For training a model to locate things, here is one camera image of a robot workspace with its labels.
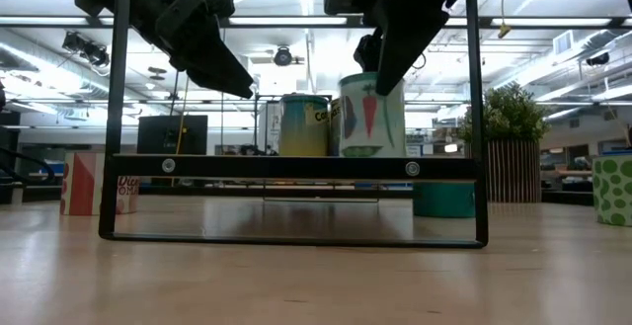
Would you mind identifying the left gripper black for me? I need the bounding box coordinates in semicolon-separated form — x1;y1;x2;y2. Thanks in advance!
128;0;254;99

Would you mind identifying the white vegetable print can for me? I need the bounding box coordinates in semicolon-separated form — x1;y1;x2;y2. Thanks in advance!
338;71;407;158

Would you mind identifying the teal and yellow Carrots can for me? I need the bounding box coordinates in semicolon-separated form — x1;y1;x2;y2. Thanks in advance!
278;94;331;157

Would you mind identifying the short teal can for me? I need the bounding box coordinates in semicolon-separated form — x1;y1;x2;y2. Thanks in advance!
412;181;476;218

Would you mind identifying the black-framed wooden shelf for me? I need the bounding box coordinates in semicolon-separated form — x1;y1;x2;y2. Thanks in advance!
97;0;490;250

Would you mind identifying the round black ceiling fixture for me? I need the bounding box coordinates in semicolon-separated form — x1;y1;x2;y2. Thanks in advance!
274;45;294;67

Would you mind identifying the long overhead light bar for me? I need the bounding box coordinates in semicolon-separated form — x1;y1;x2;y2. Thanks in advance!
0;14;632;31

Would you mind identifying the black monitor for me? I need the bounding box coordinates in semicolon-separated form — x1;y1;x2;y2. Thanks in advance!
136;115;208;156

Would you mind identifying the black ceiling equipment cluster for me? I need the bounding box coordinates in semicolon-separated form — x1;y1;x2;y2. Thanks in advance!
61;31;111;68

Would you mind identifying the artificial plant in slatted pot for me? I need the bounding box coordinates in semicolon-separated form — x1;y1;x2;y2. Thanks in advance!
456;81;550;203

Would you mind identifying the red white carton box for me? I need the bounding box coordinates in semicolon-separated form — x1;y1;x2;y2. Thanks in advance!
59;150;140;216

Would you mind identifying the white air vent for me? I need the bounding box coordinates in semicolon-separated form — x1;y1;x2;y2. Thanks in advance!
552;30;574;57

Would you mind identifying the dark background cabinet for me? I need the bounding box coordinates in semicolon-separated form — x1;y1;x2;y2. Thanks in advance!
0;111;24;205

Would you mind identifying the green dotted can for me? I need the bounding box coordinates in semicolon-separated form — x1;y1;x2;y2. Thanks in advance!
592;149;632;227

